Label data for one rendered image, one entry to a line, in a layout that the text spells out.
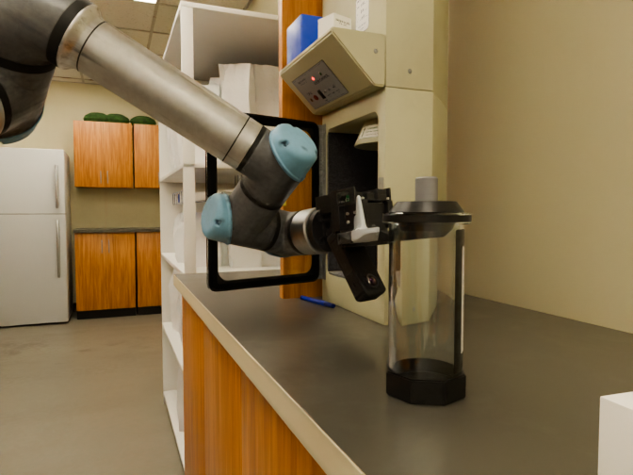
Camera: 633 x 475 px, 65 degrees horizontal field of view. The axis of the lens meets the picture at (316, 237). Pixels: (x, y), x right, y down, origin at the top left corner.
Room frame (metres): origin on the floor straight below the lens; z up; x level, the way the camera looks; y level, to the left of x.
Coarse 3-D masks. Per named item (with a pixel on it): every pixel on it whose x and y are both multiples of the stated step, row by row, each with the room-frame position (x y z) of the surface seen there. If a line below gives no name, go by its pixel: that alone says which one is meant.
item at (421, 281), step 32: (416, 224) 0.57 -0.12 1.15; (448, 224) 0.57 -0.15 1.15; (416, 256) 0.58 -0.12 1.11; (448, 256) 0.58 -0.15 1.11; (416, 288) 0.58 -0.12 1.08; (448, 288) 0.58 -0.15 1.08; (416, 320) 0.58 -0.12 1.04; (448, 320) 0.58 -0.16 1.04; (416, 352) 0.58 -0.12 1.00; (448, 352) 0.58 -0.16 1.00
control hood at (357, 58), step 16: (336, 32) 0.95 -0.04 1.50; (352, 32) 0.96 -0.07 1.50; (368, 32) 0.97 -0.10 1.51; (320, 48) 1.01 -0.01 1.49; (336, 48) 0.97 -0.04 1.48; (352, 48) 0.96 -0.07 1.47; (368, 48) 0.97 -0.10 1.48; (384, 48) 0.99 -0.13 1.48; (288, 64) 1.17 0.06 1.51; (304, 64) 1.11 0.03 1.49; (336, 64) 1.02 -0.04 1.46; (352, 64) 0.98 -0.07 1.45; (368, 64) 0.97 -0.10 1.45; (384, 64) 0.99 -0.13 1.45; (288, 80) 1.22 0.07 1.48; (352, 80) 1.02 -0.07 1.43; (368, 80) 0.98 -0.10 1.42; (384, 80) 0.99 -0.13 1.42; (352, 96) 1.07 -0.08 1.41; (320, 112) 1.24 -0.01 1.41
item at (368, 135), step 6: (372, 120) 1.11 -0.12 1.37; (366, 126) 1.12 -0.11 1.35; (372, 126) 1.10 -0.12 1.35; (360, 132) 1.14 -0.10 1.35; (366, 132) 1.11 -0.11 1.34; (372, 132) 1.09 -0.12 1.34; (360, 138) 1.12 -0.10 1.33; (366, 138) 1.10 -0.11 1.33; (372, 138) 1.09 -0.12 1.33; (354, 144) 1.15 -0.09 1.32; (360, 144) 1.19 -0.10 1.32; (366, 144) 1.21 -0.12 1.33; (372, 144) 1.22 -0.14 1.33; (372, 150) 1.23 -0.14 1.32
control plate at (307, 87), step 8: (320, 64) 1.06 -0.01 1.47; (312, 72) 1.11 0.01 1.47; (320, 72) 1.08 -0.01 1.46; (328, 72) 1.06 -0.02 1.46; (296, 80) 1.19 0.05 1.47; (304, 80) 1.16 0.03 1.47; (312, 80) 1.14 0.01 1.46; (320, 80) 1.11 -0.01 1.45; (328, 80) 1.09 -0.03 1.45; (336, 80) 1.06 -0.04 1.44; (304, 88) 1.19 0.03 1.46; (312, 88) 1.16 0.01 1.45; (320, 88) 1.14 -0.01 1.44; (328, 88) 1.11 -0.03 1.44; (336, 88) 1.08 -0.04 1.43; (344, 88) 1.06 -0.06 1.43; (304, 96) 1.22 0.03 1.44; (312, 96) 1.20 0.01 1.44; (320, 96) 1.17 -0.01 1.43; (328, 96) 1.14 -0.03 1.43; (336, 96) 1.11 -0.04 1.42; (312, 104) 1.23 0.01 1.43; (320, 104) 1.19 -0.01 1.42
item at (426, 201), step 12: (420, 180) 0.61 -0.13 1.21; (432, 180) 0.61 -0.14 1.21; (420, 192) 0.61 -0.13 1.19; (432, 192) 0.61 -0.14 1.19; (396, 204) 0.62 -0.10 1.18; (408, 204) 0.60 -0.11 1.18; (420, 204) 0.59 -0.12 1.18; (432, 204) 0.58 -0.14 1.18; (444, 204) 0.59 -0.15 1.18; (456, 204) 0.60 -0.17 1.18
